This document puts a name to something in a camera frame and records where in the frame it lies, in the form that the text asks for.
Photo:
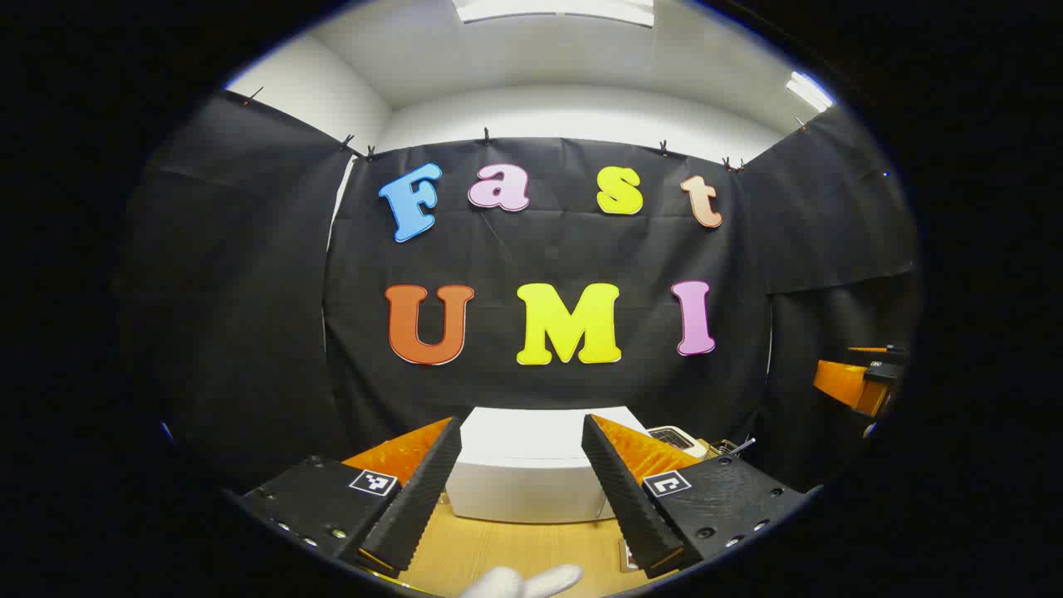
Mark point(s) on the white microwave oven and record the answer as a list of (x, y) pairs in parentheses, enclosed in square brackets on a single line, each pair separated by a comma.
[(523, 465)]

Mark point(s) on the white toaster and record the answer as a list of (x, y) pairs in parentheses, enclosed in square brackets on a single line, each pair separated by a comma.
[(677, 438)]

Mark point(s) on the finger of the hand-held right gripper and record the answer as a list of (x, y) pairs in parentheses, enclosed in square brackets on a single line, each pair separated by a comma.
[(851, 389)]

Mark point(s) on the ceiling light panel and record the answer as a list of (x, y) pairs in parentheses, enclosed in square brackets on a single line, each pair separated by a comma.
[(810, 91)]

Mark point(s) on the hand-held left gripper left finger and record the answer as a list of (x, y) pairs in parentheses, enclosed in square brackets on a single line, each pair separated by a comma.
[(419, 498)]

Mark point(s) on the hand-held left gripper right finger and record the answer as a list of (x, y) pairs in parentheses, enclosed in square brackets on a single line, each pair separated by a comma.
[(623, 498)]

